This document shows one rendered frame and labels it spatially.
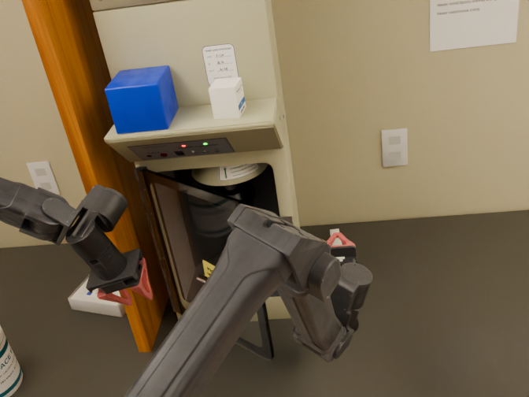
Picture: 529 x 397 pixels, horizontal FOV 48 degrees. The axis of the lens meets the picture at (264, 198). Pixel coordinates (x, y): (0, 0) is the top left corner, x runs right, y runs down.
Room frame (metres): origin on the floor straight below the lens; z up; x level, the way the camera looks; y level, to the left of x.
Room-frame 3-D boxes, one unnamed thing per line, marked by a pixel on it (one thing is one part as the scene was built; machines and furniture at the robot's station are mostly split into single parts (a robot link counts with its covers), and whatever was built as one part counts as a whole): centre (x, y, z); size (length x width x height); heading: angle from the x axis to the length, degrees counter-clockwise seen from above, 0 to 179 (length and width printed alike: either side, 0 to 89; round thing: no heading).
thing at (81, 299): (1.29, 0.46, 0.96); 0.16 x 0.12 x 0.04; 66
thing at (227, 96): (1.05, 0.04, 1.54); 0.05 x 0.05 x 0.06; 74
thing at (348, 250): (0.93, -0.12, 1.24); 0.09 x 0.07 x 0.07; 171
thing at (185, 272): (1.03, 0.14, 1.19); 0.30 x 0.01 x 0.40; 45
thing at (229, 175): (1.22, 0.07, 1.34); 0.18 x 0.18 x 0.05
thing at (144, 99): (1.08, 0.19, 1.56); 0.10 x 0.10 x 0.09; 81
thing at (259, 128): (1.07, 0.11, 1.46); 0.32 x 0.12 x 0.10; 81
